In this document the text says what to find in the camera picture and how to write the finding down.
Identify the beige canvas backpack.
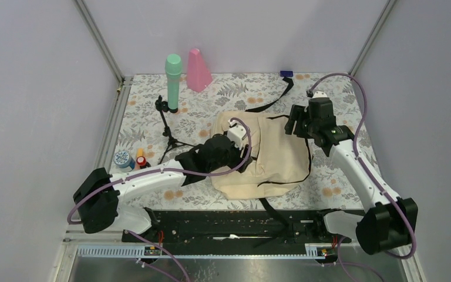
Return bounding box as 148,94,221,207
210,76,314,250

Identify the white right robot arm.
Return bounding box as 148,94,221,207
284,91,418,259

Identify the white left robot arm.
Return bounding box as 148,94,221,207
67,117,252,241

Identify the small blue block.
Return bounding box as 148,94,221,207
280,70,294,78

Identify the pink plastic cone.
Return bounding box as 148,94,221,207
186,48,213,92

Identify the black mini tripod stand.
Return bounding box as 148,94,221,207
155,95,194,165

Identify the mint green microphone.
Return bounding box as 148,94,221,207
164,53,183,113

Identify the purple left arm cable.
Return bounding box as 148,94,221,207
66,117,253,282

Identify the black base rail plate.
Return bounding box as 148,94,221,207
141,210,341,256

